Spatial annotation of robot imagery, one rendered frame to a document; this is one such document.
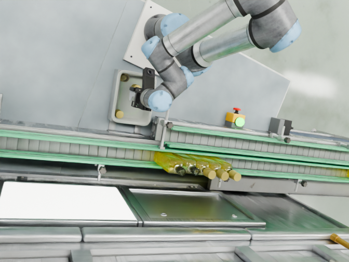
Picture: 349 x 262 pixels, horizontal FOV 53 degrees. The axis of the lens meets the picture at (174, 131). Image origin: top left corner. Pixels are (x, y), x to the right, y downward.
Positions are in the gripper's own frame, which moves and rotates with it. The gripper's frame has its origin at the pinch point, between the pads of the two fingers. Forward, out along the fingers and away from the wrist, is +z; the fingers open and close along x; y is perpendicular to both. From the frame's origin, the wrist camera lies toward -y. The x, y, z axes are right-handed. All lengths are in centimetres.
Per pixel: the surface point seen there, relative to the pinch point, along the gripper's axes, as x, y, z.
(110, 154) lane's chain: -7.9, 28.8, -7.4
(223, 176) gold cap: 30, 26, -36
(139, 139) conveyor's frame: 3.3, 20.9, -7.0
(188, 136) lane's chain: 25.6, 16.7, -7.5
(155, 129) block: 9.8, 15.7, -6.7
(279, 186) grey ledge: 83, 36, -8
